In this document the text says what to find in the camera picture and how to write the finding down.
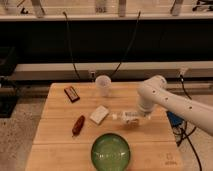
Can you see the dark red rectangular box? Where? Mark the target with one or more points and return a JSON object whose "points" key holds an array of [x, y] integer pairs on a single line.
{"points": [[72, 94]]}

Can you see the blue object beside table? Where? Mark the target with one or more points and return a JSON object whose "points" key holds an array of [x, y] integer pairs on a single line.
{"points": [[174, 119]]}

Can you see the clear plastic cup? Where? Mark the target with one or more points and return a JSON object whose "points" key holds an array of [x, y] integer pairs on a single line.
{"points": [[103, 83]]}

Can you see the small clear plastic bottle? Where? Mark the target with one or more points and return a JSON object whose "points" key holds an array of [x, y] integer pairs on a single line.
{"points": [[127, 117]]}

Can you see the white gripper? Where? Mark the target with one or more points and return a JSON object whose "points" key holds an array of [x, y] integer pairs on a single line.
{"points": [[144, 113]]}

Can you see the white rectangular sponge block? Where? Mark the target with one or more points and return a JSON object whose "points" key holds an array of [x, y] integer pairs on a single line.
{"points": [[99, 114]]}

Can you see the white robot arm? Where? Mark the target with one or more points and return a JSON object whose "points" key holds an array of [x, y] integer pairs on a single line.
{"points": [[153, 91]]}

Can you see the green ceramic bowl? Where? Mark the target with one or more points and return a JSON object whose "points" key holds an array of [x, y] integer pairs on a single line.
{"points": [[110, 152]]}

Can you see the brown sausage-shaped object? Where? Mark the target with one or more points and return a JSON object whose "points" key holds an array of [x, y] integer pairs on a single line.
{"points": [[78, 125]]}

